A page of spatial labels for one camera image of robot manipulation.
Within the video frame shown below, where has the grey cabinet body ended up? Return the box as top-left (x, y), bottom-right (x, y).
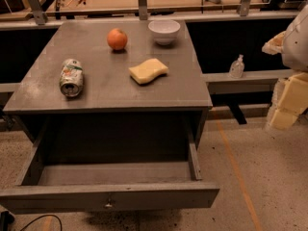
top-left (4, 21), bottom-right (212, 146)

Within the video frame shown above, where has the white ceramic bowl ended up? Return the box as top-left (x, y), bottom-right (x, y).
top-left (148, 20), bottom-right (181, 45)

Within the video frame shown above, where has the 7up soda can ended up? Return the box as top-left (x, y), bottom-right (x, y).
top-left (59, 59), bottom-right (84, 97)

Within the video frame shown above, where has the orange fruit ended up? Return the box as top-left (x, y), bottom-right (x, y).
top-left (107, 28), bottom-right (128, 51)

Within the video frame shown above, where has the metal drawer knob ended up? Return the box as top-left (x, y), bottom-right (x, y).
top-left (104, 198), bottom-right (114, 209)

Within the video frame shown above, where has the black cable on floor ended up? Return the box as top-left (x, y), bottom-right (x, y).
top-left (18, 214), bottom-right (64, 231)

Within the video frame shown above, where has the yellow sponge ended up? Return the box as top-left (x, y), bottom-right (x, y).
top-left (129, 59), bottom-right (168, 85)

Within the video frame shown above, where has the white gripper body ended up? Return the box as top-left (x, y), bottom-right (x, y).
top-left (282, 5), bottom-right (308, 71)

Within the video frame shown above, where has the open grey top drawer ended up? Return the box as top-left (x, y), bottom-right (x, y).
top-left (0, 114), bottom-right (219, 214)

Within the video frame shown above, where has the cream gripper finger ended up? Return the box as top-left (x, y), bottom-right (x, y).
top-left (267, 72), bottom-right (308, 130)
top-left (262, 31), bottom-right (285, 55)

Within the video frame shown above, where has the clear sanitizer bottle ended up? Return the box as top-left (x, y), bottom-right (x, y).
top-left (229, 55), bottom-right (244, 79)

